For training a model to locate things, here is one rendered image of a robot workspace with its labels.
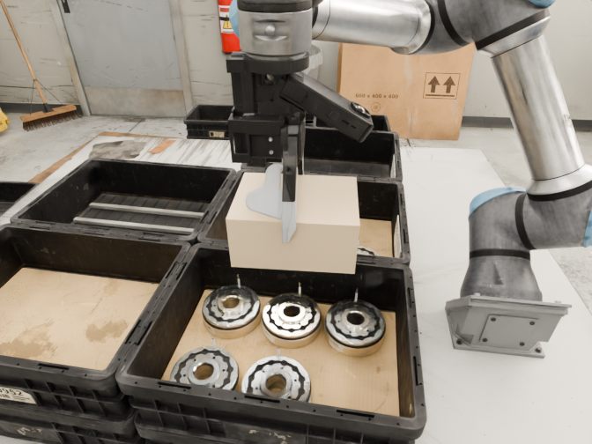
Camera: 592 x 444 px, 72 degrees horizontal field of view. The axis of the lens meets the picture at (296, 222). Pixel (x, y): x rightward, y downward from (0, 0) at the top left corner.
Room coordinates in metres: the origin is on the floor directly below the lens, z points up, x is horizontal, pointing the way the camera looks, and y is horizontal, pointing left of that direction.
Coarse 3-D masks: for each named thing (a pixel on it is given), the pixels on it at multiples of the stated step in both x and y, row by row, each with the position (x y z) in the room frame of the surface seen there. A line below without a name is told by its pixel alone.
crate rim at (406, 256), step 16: (240, 176) 0.87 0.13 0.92; (224, 192) 0.79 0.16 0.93; (400, 192) 0.79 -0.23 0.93; (400, 208) 0.73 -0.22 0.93; (208, 224) 0.67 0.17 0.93; (400, 224) 0.67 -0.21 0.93; (208, 240) 0.61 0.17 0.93; (224, 240) 0.61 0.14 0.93; (368, 256) 0.57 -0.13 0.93; (384, 256) 0.57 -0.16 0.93
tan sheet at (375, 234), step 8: (360, 224) 0.81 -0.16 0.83; (368, 224) 0.81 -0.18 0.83; (376, 224) 0.81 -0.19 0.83; (384, 224) 0.81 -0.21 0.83; (360, 232) 0.78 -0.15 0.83; (368, 232) 0.78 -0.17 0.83; (376, 232) 0.78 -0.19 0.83; (384, 232) 0.78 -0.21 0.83; (360, 240) 0.74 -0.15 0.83; (368, 240) 0.74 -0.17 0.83; (376, 240) 0.74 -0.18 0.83; (384, 240) 0.74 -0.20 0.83; (376, 248) 0.71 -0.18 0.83; (384, 248) 0.71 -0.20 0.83; (392, 256) 0.69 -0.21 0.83
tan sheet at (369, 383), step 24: (384, 312) 0.53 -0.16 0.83; (192, 336) 0.47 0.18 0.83; (264, 336) 0.47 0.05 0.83; (384, 336) 0.47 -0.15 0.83; (240, 360) 0.42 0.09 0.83; (312, 360) 0.42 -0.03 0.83; (336, 360) 0.42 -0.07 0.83; (360, 360) 0.42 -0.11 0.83; (384, 360) 0.42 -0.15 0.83; (240, 384) 0.38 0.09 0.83; (312, 384) 0.38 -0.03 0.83; (336, 384) 0.38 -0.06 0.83; (360, 384) 0.38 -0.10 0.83; (384, 384) 0.38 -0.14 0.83; (360, 408) 0.34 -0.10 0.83; (384, 408) 0.34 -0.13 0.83
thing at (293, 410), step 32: (192, 256) 0.57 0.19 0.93; (416, 320) 0.42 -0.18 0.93; (128, 352) 0.36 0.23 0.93; (416, 352) 0.36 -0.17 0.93; (128, 384) 0.31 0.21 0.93; (192, 384) 0.31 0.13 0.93; (416, 384) 0.32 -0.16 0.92; (288, 416) 0.28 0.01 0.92; (320, 416) 0.27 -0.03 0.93; (352, 416) 0.27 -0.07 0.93; (384, 416) 0.27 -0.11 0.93; (416, 416) 0.27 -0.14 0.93
